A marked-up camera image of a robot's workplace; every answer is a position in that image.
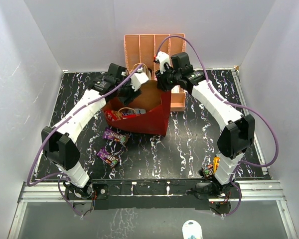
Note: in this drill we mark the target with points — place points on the peach desk organizer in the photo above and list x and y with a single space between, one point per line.
141 48

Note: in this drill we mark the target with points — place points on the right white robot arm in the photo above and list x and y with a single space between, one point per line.
237 130

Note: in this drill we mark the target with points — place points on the red paper bag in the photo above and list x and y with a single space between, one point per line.
153 107

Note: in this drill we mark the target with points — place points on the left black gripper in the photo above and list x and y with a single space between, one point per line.
132 94

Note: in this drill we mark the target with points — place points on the red chips bag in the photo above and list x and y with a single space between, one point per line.
116 115

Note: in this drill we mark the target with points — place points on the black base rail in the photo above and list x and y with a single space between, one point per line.
153 193

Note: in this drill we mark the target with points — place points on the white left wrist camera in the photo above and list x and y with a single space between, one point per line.
138 78

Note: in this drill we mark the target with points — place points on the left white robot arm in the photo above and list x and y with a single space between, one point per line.
59 141

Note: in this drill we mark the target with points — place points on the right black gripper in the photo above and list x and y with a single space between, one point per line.
162 84

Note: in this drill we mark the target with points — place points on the purple candy pack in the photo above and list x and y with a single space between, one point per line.
112 135
108 158

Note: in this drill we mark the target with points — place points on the brown candy pack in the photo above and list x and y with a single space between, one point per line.
208 171

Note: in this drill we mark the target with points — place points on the yellow candy pack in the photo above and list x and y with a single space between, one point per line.
216 162

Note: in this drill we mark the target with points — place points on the white oval object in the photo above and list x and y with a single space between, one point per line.
191 229

